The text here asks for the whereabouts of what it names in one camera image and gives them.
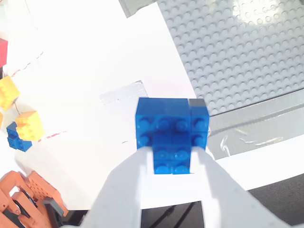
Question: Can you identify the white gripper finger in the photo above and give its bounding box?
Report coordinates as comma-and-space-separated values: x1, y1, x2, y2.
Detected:
191, 146, 294, 228
82, 146, 154, 228

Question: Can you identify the blue lego cube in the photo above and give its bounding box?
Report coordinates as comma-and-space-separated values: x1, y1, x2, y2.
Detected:
6, 121, 33, 152
135, 96, 211, 176

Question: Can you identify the red lego cube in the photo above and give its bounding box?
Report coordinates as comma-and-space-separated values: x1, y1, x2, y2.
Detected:
0, 38, 9, 67

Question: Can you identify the grey black table clamp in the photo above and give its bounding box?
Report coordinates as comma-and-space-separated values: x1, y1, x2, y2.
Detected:
41, 197, 69, 228

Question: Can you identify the grey tape square patch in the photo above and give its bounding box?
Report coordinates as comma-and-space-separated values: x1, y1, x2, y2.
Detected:
99, 80, 149, 107

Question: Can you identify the grey studded lego baseplate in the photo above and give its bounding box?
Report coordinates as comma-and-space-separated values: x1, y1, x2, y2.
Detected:
156, 0, 304, 117

